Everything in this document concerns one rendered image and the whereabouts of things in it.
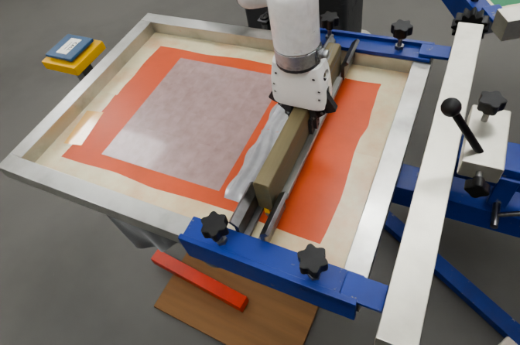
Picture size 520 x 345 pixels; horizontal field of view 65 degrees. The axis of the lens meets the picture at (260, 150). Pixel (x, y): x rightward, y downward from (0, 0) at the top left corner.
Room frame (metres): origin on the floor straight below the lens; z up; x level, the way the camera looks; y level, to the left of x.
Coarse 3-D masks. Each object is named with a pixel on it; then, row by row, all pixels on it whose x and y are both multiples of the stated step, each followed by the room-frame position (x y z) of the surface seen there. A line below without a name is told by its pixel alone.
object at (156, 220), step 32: (128, 32) 1.03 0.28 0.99; (160, 32) 1.05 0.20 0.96; (192, 32) 0.98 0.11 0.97; (224, 32) 0.93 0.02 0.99; (256, 32) 0.89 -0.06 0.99; (384, 64) 0.69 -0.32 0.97; (416, 64) 0.64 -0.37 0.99; (416, 96) 0.55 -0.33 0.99; (64, 128) 0.74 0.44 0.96; (32, 160) 0.65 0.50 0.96; (384, 160) 0.42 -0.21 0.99; (64, 192) 0.52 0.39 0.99; (96, 192) 0.50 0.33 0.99; (384, 192) 0.35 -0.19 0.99; (160, 224) 0.39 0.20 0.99; (384, 224) 0.30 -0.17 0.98; (352, 256) 0.26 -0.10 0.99
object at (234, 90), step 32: (160, 64) 0.90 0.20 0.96; (192, 64) 0.87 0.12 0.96; (224, 64) 0.84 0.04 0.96; (256, 64) 0.81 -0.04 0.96; (128, 96) 0.81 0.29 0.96; (160, 96) 0.78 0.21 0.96; (192, 96) 0.75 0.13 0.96; (224, 96) 0.72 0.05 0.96; (256, 96) 0.70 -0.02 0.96; (352, 96) 0.63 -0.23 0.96; (320, 128) 0.56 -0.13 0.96; (352, 128) 0.54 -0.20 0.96
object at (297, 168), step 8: (336, 80) 0.65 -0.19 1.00; (336, 88) 0.62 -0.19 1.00; (320, 120) 0.54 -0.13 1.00; (312, 136) 0.51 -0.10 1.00; (304, 144) 0.49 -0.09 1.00; (312, 144) 0.49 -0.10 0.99; (304, 152) 0.47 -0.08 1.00; (296, 160) 0.46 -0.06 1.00; (304, 160) 0.46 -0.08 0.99; (296, 168) 0.44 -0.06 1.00; (296, 176) 0.43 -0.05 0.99; (288, 184) 0.41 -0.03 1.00; (288, 192) 0.40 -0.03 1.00
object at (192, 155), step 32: (96, 128) 0.72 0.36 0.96; (128, 128) 0.69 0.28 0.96; (160, 128) 0.67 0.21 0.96; (192, 128) 0.64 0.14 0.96; (224, 128) 0.62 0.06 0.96; (256, 128) 0.60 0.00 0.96; (96, 160) 0.62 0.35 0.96; (128, 160) 0.59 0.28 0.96; (160, 160) 0.57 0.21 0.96; (192, 160) 0.55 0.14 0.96; (224, 160) 0.53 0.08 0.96; (320, 160) 0.48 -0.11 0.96; (192, 192) 0.47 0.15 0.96; (224, 192) 0.46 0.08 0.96; (320, 192) 0.41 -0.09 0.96; (288, 224) 0.36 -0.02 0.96; (320, 224) 0.34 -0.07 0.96
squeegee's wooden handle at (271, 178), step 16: (336, 48) 0.67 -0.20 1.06; (336, 64) 0.65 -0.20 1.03; (304, 112) 0.51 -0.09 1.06; (288, 128) 0.48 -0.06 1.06; (304, 128) 0.50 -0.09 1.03; (288, 144) 0.45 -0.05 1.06; (272, 160) 0.42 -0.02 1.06; (288, 160) 0.43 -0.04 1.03; (272, 176) 0.39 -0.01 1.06; (288, 176) 0.43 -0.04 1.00; (256, 192) 0.38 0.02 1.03; (272, 192) 0.38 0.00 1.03
